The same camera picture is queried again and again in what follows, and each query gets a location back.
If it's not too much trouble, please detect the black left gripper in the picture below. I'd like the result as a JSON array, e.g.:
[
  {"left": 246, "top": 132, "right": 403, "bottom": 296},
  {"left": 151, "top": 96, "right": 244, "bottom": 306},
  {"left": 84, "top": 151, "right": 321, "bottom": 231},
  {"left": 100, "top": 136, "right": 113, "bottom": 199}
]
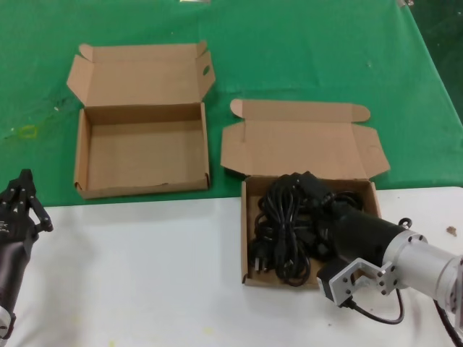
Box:
[{"left": 0, "top": 168, "right": 55, "bottom": 310}]

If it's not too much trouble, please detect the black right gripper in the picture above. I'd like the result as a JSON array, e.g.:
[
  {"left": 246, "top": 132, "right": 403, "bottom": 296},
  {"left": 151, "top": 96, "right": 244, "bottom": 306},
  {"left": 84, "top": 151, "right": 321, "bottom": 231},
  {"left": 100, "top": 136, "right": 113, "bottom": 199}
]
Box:
[{"left": 319, "top": 201, "right": 394, "bottom": 268}]

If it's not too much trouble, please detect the cardboard box holding cables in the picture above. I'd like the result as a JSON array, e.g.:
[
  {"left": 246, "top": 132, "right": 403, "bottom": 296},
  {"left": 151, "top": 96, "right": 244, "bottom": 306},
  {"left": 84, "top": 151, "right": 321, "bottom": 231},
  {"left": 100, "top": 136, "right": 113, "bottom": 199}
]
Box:
[{"left": 220, "top": 98, "right": 391, "bottom": 291}]

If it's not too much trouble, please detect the empty open cardboard box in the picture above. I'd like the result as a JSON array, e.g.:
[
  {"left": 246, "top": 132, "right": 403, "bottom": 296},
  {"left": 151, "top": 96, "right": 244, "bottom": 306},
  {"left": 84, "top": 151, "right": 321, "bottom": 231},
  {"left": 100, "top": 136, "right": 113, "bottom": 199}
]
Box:
[{"left": 66, "top": 39, "right": 217, "bottom": 200}]

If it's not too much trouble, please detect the green table cloth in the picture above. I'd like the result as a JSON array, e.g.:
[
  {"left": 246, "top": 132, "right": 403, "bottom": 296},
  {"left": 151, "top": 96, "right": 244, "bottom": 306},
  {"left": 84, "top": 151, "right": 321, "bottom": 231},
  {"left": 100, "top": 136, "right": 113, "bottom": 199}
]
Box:
[{"left": 0, "top": 0, "right": 463, "bottom": 218}]

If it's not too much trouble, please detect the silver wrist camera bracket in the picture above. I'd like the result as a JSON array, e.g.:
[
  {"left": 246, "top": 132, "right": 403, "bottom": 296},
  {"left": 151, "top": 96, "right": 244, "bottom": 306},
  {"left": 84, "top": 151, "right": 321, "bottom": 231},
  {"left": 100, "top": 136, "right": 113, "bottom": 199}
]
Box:
[{"left": 330, "top": 257, "right": 397, "bottom": 308}]

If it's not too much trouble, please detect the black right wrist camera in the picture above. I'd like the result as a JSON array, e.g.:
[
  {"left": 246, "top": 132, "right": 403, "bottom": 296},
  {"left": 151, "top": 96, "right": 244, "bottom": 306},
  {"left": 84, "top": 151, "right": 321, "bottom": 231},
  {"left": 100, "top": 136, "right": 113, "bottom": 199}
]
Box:
[{"left": 315, "top": 261, "right": 343, "bottom": 301}]

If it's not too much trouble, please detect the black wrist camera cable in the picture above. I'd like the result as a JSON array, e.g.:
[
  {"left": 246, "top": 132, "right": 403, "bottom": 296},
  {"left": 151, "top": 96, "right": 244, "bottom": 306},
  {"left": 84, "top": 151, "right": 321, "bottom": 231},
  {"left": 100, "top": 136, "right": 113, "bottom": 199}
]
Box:
[{"left": 339, "top": 288, "right": 405, "bottom": 325}]

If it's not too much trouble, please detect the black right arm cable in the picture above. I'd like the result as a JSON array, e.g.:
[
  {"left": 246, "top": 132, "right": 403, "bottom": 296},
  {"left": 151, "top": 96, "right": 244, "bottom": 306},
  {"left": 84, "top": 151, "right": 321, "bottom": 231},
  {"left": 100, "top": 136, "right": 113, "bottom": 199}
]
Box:
[{"left": 431, "top": 299, "right": 463, "bottom": 346}]

